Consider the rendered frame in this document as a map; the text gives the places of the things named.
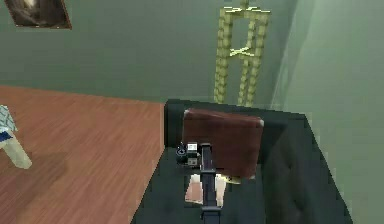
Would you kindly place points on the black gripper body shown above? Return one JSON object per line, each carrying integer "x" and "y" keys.
{"x": 181, "y": 153}

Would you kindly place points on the dark framed wall picture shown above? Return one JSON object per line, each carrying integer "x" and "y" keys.
{"x": 38, "y": 13}

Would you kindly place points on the pale pink book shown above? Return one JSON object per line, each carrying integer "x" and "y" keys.
{"x": 195, "y": 191}

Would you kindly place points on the yellow wooden easel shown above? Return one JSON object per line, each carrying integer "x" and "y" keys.
{"x": 241, "y": 53}

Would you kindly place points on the dark green sofa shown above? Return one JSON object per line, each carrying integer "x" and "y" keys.
{"x": 286, "y": 173}

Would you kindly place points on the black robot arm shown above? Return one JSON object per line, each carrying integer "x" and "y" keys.
{"x": 207, "y": 173}

